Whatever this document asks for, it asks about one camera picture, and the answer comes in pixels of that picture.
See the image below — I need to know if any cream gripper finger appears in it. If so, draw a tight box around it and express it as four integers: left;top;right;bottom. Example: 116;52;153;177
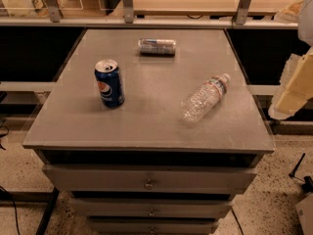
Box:
268;48;313;120

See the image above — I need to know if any blue pepsi can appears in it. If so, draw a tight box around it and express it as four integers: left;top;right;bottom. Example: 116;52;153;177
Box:
94;60;125;108

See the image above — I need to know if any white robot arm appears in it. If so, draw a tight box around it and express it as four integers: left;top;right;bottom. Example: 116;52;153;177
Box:
268;0;313;120

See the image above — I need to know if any silver can lying down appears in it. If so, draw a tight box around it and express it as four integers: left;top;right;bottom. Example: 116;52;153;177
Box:
138;38;176;56

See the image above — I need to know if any black lever on floor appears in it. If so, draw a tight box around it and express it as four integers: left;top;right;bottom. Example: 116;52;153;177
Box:
288;152;313;194

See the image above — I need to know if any clear plastic water bottle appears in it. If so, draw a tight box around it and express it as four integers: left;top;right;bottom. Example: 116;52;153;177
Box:
181;73;230;123

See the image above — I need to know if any grey box corner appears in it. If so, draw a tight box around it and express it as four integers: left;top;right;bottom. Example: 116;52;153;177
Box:
295;194;313;235

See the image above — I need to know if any grey drawer cabinet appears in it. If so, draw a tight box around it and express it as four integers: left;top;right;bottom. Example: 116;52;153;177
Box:
23;29;274;223

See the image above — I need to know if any top cabinet drawer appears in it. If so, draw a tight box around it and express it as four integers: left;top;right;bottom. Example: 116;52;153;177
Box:
42;164;256;194

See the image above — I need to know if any cabinet drawer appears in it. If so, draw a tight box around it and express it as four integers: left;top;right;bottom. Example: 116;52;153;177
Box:
42;164;256;194
86;218;218;235
70;198;231;219

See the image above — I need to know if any bottom cabinet drawer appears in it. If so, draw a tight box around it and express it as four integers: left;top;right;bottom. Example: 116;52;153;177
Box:
86;218;218;235

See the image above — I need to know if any middle cabinet drawer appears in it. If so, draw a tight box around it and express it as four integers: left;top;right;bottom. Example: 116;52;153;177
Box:
70;198;231;219

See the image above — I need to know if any black floor cable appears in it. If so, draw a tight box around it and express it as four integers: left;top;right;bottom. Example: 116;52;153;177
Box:
0;185;22;235

